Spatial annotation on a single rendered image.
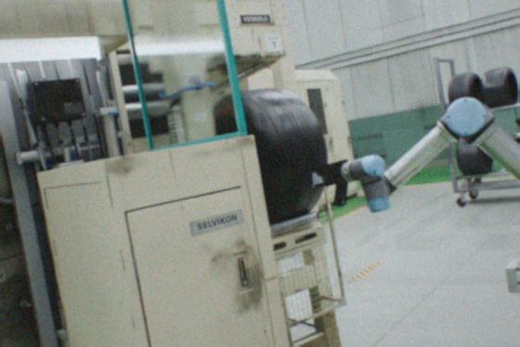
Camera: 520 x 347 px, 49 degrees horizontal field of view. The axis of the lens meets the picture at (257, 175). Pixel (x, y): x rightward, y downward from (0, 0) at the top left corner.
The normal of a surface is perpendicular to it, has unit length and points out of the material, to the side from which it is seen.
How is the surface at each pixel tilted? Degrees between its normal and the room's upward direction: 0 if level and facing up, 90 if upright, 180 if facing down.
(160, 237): 90
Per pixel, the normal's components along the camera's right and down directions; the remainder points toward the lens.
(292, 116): 0.41, -0.53
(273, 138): -0.17, -0.11
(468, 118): -0.42, 0.02
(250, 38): 0.57, -0.05
